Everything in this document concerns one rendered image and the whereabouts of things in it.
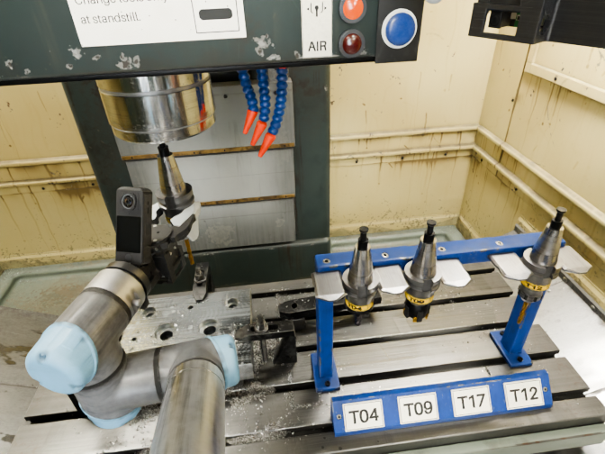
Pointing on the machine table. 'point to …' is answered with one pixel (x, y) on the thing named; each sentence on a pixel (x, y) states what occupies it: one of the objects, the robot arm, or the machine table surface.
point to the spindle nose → (158, 107)
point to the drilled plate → (203, 313)
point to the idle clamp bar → (309, 309)
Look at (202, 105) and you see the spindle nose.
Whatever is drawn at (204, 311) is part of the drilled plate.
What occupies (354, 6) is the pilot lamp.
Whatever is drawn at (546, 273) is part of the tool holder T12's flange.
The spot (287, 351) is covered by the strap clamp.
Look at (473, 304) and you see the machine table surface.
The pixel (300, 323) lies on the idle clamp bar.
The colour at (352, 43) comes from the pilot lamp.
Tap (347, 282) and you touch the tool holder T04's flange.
